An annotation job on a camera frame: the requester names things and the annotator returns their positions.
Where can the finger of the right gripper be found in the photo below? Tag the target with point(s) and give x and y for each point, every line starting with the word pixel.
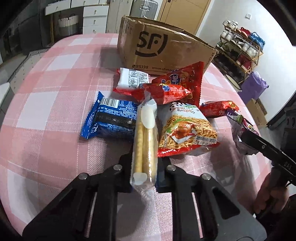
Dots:
pixel 277 157

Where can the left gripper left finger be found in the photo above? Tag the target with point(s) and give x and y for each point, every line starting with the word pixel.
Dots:
pixel 86 209

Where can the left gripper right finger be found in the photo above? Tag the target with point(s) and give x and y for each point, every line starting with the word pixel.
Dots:
pixel 202 209

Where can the purple candy bag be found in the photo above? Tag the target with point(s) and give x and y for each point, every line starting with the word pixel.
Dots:
pixel 239 125

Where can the clear wafer stick pack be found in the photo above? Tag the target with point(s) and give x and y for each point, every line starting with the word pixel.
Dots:
pixel 145 147

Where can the red oreo pack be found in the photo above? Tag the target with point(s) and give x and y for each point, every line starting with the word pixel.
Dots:
pixel 161 93
pixel 215 109

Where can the shrimp noodle snack bag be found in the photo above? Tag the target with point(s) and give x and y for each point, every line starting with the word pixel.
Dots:
pixel 185 130

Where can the blue oreo cookie pack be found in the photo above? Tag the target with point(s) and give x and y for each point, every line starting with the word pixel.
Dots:
pixel 110 118

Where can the large red snack bag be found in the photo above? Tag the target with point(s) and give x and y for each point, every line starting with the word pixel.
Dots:
pixel 189 77

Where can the white red snack pack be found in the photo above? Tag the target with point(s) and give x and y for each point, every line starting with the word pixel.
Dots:
pixel 129 80

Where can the small cardboard box floor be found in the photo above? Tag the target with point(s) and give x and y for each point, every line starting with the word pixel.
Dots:
pixel 256 113

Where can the purple gift bag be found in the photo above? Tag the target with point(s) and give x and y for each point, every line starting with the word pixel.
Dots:
pixel 253 87

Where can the wooden shoe rack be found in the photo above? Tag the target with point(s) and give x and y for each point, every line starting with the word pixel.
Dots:
pixel 238 51

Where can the pink checkered tablecloth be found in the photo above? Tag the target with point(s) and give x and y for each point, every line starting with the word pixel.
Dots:
pixel 41 152

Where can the white side cabinet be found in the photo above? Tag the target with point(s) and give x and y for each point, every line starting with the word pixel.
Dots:
pixel 6 96

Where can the dotted white rug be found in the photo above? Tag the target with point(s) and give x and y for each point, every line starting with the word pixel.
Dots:
pixel 23 69

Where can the SF cardboard box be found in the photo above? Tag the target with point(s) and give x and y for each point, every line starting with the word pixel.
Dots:
pixel 158 48

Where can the wooden door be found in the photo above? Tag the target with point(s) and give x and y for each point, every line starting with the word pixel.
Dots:
pixel 185 14

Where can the woven laundry basket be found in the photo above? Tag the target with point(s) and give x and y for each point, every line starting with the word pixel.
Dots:
pixel 68 26

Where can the white drawer desk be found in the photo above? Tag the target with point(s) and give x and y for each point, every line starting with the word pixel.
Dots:
pixel 94 13

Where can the silver suitcase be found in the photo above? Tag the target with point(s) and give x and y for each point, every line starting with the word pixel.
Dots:
pixel 144 9

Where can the beige suitcase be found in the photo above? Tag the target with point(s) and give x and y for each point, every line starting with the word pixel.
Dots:
pixel 117 9

